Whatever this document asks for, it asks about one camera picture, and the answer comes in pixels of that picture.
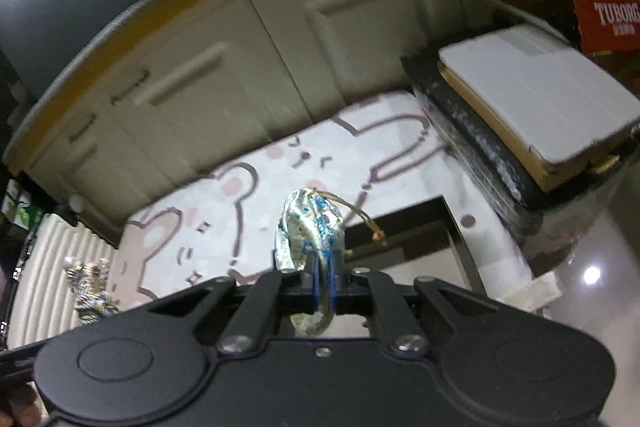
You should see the white ribbed suitcase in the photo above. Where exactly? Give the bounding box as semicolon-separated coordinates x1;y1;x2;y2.
0;201;124;351

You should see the floral drawstring pouch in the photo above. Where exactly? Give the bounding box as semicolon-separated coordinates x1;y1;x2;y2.
272;187;386;339

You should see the bear printed blanket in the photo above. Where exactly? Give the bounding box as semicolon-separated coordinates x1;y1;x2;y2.
110;89;537;309

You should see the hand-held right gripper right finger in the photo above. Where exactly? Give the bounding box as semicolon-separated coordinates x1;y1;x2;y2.
327;251;501;354

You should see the metal cabinet handle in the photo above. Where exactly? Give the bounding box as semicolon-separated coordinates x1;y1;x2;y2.
109;69;151;104
67;112;98;144

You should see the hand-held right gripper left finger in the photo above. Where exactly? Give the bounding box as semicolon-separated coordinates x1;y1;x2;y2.
119;252;321;356

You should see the white tablet case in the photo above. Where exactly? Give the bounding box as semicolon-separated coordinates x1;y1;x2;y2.
437;22;639;168

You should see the green and white box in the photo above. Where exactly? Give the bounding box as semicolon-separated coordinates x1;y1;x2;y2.
2;187;44;234

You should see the red carton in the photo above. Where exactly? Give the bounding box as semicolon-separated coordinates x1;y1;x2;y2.
571;0;640;58

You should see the white plastic bag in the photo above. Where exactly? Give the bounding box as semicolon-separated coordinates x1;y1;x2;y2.
495;267;567;314

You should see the grey countertop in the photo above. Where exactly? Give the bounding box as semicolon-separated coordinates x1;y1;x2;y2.
0;0;451;178

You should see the black plastic-wrapped storage bin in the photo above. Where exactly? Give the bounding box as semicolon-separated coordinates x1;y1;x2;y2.
400;1;640;254

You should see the silver tinsel bundle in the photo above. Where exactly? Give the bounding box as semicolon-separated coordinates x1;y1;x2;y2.
64;256;120;324

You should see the black box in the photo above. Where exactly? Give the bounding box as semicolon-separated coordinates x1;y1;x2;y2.
344;195;489;304

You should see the cream cabinet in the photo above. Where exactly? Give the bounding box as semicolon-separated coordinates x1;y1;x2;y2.
7;0;576;228

